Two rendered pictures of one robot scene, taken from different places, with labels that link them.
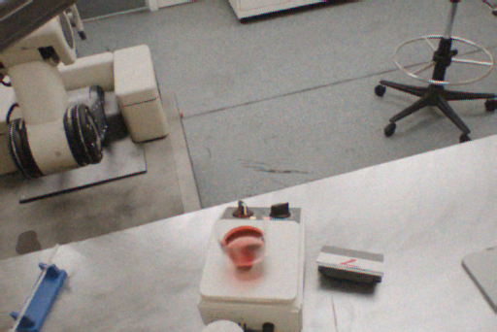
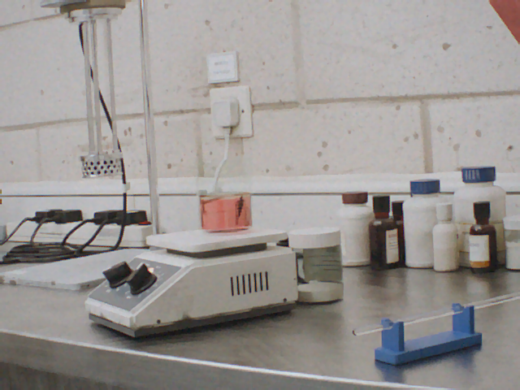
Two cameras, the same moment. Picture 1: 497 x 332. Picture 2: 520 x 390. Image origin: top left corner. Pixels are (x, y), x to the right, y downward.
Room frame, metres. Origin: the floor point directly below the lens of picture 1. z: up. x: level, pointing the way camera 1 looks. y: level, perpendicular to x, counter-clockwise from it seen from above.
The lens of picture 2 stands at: (1.06, 0.85, 0.96)
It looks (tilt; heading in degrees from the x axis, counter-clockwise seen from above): 5 degrees down; 227
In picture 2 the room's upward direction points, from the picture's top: 4 degrees counter-clockwise
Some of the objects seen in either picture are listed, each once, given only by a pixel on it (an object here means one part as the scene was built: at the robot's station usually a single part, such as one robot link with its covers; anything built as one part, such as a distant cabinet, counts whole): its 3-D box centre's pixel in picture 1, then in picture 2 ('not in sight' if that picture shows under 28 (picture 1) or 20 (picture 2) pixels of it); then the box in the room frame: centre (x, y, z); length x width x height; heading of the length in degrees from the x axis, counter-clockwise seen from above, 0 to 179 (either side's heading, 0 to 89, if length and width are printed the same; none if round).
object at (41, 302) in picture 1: (38, 294); (429, 331); (0.38, 0.33, 0.77); 0.10 x 0.03 x 0.04; 166
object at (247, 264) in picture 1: (243, 248); (227, 197); (0.33, 0.02, 0.88); 0.07 x 0.06 x 0.08; 146
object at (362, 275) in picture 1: (350, 259); not in sight; (0.36, -0.13, 0.77); 0.09 x 0.06 x 0.04; 69
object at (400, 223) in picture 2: not in sight; (400, 231); (-0.02, -0.03, 0.79); 0.03 x 0.03 x 0.08
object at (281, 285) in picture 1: (251, 257); (214, 237); (0.34, 0.01, 0.83); 0.12 x 0.12 x 0.01; 78
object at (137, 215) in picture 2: not in sight; (127, 218); (0.02, -0.60, 0.80); 0.07 x 0.04 x 0.02; 9
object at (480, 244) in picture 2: not in sight; (483, 236); (0.00, 0.13, 0.79); 0.04 x 0.04 x 0.09
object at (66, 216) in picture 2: not in sight; (64, 216); (0.05, -0.77, 0.80); 0.07 x 0.04 x 0.02; 9
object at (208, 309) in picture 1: (256, 260); (197, 280); (0.37, 0.01, 0.79); 0.22 x 0.13 x 0.08; 168
